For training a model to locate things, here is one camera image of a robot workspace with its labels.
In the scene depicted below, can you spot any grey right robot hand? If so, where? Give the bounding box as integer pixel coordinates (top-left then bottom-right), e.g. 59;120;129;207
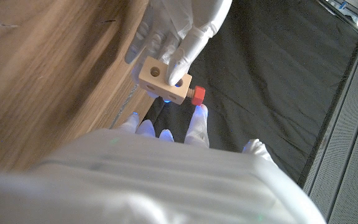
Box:
0;104;326;224

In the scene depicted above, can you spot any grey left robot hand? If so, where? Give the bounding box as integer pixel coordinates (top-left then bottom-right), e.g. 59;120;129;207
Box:
124;0;233;103

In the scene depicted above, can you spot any small wooden block with holes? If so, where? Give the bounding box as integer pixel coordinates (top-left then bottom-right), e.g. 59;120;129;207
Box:
137;55;193;106

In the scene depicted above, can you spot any red headed wooden screw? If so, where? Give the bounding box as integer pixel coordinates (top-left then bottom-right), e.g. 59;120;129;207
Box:
187;85;206;106

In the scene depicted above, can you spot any grey tape strip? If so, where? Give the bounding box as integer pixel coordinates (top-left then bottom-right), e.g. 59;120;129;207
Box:
109;83;139;130

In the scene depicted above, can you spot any black backdrop curtain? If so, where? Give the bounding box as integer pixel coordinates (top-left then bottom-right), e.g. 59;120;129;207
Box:
141;0;358;187

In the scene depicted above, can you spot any metal ceiling rail with light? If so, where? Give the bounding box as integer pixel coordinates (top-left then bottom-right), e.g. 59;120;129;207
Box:
317;0;358;43

